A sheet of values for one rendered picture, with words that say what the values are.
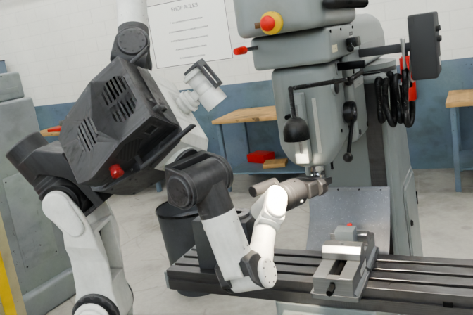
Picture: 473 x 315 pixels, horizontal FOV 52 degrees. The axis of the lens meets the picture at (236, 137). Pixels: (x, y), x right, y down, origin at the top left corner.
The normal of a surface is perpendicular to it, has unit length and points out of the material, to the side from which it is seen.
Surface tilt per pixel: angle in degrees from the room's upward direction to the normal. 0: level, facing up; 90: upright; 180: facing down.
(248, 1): 90
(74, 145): 74
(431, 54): 90
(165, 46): 90
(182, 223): 94
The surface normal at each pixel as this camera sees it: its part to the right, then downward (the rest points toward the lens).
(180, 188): -0.66, 0.28
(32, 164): -0.14, 0.21
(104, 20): -0.43, 0.24
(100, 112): -0.62, -0.03
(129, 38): 0.11, -0.33
